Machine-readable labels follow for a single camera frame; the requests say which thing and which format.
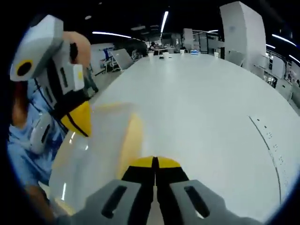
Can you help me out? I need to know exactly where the grey office chair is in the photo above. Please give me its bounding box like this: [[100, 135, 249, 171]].
[[106, 48, 136, 72], [226, 50, 244, 66]]

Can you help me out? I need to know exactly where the clear plastic bag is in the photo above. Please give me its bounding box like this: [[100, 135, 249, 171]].
[[48, 100, 144, 218]]

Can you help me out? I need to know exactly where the person's blue shirt torso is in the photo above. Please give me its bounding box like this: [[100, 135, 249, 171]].
[[7, 82, 68, 188]]

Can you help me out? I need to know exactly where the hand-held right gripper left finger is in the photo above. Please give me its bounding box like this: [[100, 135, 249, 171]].
[[56, 156, 157, 225]]

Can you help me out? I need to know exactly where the white chest device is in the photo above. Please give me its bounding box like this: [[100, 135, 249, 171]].
[[30, 113, 60, 154]]

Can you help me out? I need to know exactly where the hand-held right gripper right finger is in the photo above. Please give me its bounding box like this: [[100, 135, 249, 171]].
[[156, 156, 262, 225]]

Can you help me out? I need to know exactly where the white square pillar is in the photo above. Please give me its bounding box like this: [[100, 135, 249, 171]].
[[219, 1, 268, 70]]

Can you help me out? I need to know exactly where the long ceiling light strip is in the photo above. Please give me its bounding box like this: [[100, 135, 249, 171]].
[[160, 10, 169, 36]]

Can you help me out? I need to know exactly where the person's left hand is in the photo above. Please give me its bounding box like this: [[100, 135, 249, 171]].
[[62, 30, 92, 67]]

